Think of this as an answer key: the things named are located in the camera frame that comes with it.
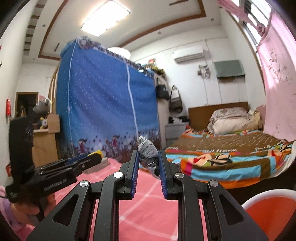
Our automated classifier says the pink window curtain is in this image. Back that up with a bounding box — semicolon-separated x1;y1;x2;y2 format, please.
218;1;295;141

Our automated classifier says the blue fabric wardrobe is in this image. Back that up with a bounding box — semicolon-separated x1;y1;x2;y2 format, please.
56;37;161;162

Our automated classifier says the grey bedside drawer cabinet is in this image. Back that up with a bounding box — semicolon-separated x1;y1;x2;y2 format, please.
165;123;187;147

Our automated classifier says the ceiling light panel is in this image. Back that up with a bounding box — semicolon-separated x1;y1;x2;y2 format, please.
81;1;131;37

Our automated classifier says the hanging black bag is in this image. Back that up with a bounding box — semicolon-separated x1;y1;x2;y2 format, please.
155;77;170;100

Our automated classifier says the wooden desk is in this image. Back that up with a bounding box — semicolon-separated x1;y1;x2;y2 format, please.
32;114;60;167

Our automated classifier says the yellow small tube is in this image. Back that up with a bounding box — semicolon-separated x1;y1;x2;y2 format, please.
88;150;103;158

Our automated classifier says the green wall box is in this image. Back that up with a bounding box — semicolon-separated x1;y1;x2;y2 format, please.
213;60;245;78

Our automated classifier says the white air conditioner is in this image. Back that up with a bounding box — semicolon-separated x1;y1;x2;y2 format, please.
173;46;204;63

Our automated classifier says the wooden headboard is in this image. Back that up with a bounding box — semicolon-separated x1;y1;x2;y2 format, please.
188;102;249;131

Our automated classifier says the left hand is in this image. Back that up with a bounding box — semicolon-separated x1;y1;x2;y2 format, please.
11;193;56;225

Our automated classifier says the hanging grey bag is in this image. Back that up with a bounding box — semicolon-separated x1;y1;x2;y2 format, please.
169;85;183;113

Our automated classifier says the white round lamp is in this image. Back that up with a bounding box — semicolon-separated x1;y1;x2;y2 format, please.
107;47;131;59

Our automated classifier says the orange white trash bin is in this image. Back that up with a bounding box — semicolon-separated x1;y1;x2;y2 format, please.
242;189;295;240

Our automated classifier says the beige folded quilt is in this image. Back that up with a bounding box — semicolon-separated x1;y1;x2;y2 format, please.
206;107;263;135

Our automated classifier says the colourful patterned bed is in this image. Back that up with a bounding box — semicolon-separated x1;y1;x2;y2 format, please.
165;129;295;189

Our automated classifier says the pink checked bedsheet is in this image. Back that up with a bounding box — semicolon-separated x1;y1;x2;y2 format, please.
53;157;209;241

